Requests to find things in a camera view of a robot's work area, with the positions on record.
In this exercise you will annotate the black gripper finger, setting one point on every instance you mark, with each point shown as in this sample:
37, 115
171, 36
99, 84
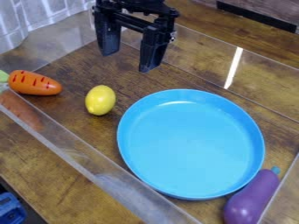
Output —
153, 48
109, 30

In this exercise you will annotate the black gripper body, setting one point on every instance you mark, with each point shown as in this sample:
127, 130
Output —
117, 12

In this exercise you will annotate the yellow toy lemon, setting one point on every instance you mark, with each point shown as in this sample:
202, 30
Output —
101, 100

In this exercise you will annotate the blue round tray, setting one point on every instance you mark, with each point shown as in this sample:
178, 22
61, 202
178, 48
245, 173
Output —
191, 144

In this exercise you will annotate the white checkered curtain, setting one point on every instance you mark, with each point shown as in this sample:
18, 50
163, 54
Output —
22, 16

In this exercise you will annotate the orange toy carrot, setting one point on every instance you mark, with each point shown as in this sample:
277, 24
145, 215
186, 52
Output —
31, 83

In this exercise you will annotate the purple toy eggplant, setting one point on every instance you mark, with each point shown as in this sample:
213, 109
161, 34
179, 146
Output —
247, 204

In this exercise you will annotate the blue plastic object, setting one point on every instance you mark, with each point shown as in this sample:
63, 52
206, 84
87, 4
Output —
13, 213

